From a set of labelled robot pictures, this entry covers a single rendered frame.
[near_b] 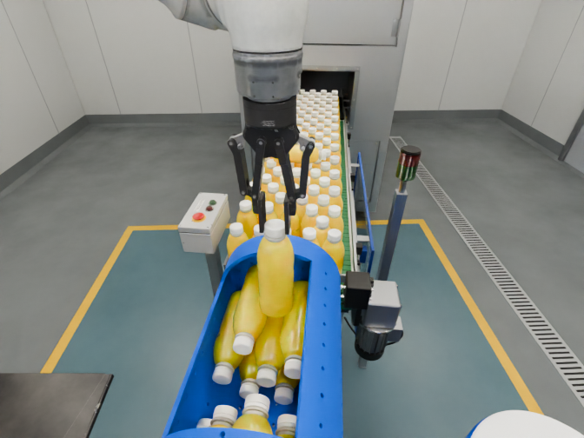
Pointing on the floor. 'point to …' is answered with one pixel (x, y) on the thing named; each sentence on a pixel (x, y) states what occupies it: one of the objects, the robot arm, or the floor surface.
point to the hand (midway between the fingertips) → (275, 214)
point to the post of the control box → (215, 268)
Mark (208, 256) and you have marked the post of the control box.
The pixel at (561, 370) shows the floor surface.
